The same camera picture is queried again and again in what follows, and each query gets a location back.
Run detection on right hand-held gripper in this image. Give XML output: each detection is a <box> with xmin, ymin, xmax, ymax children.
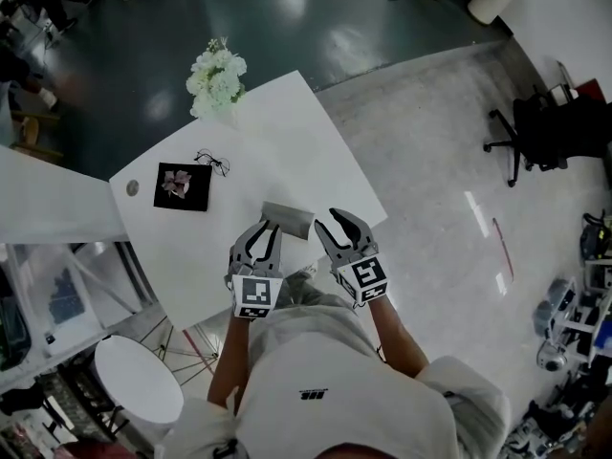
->
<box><xmin>313</xmin><ymin>207</ymin><xmax>389</xmax><ymax>306</ymax></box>

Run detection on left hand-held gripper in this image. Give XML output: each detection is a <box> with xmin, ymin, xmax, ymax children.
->
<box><xmin>223</xmin><ymin>221</ymin><xmax>285</xmax><ymax>323</ymax></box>

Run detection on person's left forearm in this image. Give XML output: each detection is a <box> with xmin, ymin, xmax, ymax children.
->
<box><xmin>207</xmin><ymin>315</ymin><xmax>253</xmax><ymax>414</ymax></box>

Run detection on person's right forearm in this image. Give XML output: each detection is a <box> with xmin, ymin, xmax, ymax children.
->
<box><xmin>364</xmin><ymin>298</ymin><xmax>432</xmax><ymax>378</ymax></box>

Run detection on eyeglasses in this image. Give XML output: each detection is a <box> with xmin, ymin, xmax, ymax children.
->
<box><xmin>193</xmin><ymin>147</ymin><xmax>232</xmax><ymax>179</ymax></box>

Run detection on person's grey trousers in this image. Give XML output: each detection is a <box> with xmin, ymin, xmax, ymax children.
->
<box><xmin>276</xmin><ymin>270</ymin><xmax>346</xmax><ymax>313</ymax></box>

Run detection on black square mat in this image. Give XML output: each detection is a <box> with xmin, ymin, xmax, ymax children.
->
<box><xmin>152</xmin><ymin>161</ymin><xmax>213</xmax><ymax>213</ymax></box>

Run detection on person's white shirt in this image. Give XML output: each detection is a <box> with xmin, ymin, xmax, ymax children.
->
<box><xmin>160</xmin><ymin>302</ymin><xmax>514</xmax><ymax>459</ymax></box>

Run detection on thin red stick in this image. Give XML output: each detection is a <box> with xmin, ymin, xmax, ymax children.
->
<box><xmin>492</xmin><ymin>216</ymin><xmax>515</xmax><ymax>279</ymax></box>

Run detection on white flower bouquet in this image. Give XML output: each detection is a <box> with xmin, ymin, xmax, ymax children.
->
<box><xmin>185</xmin><ymin>36</ymin><xmax>249</xmax><ymax>121</ymax></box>

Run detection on round white side table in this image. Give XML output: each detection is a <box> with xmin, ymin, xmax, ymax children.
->
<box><xmin>93</xmin><ymin>313</ymin><xmax>222</xmax><ymax>426</ymax></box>

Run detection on white metal shelf rack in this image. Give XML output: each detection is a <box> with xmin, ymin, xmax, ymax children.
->
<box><xmin>0</xmin><ymin>241</ymin><xmax>169</xmax><ymax>387</ymax></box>

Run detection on white round device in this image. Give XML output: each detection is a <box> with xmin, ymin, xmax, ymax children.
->
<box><xmin>535</xmin><ymin>339</ymin><xmax>571</xmax><ymax>373</ymax></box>

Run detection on black office chair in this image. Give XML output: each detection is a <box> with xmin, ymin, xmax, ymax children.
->
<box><xmin>482</xmin><ymin>90</ymin><xmax>612</xmax><ymax>188</ymax></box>

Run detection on black and yellow bag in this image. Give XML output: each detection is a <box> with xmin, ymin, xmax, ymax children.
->
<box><xmin>579</xmin><ymin>209</ymin><xmax>612</xmax><ymax>260</ymax></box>

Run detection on white equipment shelf cart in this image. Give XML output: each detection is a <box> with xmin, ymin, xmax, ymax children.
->
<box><xmin>549</xmin><ymin>254</ymin><xmax>612</xmax><ymax>368</ymax></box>

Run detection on black wire chair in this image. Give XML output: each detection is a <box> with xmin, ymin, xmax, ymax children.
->
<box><xmin>32</xmin><ymin>364</ymin><xmax>131</xmax><ymax>445</ymax></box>

